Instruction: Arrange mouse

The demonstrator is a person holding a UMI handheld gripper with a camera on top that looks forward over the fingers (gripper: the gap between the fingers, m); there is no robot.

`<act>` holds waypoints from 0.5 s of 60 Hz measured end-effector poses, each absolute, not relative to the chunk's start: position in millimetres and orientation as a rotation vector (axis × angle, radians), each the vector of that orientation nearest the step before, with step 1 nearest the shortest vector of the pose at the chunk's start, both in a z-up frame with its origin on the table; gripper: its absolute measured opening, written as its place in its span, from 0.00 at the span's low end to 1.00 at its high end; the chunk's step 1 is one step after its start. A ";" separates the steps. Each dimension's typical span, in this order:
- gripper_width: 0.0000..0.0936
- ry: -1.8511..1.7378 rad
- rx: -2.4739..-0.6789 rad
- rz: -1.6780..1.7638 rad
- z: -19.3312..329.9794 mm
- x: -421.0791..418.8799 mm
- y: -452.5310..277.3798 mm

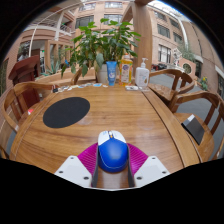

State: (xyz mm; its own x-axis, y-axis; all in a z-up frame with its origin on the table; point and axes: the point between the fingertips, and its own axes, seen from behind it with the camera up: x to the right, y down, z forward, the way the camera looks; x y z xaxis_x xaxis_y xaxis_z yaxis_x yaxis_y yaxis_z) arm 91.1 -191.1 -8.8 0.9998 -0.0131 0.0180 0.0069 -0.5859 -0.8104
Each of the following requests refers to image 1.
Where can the white outdoor statue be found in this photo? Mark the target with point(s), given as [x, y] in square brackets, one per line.
[176, 56]

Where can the blue and white computer mouse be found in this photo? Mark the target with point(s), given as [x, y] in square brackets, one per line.
[112, 155]

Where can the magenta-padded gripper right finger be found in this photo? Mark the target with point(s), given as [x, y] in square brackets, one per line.
[150, 168]

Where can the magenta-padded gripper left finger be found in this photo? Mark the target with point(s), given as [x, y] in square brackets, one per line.
[75, 168]

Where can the dark red wooden pedestal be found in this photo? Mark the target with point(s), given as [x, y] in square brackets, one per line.
[25, 71]

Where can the green plant in white pot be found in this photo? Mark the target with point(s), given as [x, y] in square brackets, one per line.
[100, 43]

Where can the white pump bottle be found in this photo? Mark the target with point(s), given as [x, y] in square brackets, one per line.
[142, 77]

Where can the small white packet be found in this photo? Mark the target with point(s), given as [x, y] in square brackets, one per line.
[131, 88]

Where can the black flat box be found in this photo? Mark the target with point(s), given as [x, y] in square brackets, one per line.
[194, 128]

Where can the spiky agave plant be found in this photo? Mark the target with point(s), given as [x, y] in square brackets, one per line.
[52, 69]

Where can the yellow flowering plant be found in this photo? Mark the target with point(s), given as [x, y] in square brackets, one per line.
[203, 83]

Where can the blue tube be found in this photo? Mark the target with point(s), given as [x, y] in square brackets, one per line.
[111, 73]

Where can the black round mouse pad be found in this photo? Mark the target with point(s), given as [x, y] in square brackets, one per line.
[66, 112]

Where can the wooden armchair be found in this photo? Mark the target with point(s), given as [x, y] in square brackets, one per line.
[200, 96]
[166, 91]
[20, 87]
[76, 75]

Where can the yellow liquid bottle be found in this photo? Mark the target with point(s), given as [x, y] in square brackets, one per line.
[125, 71]

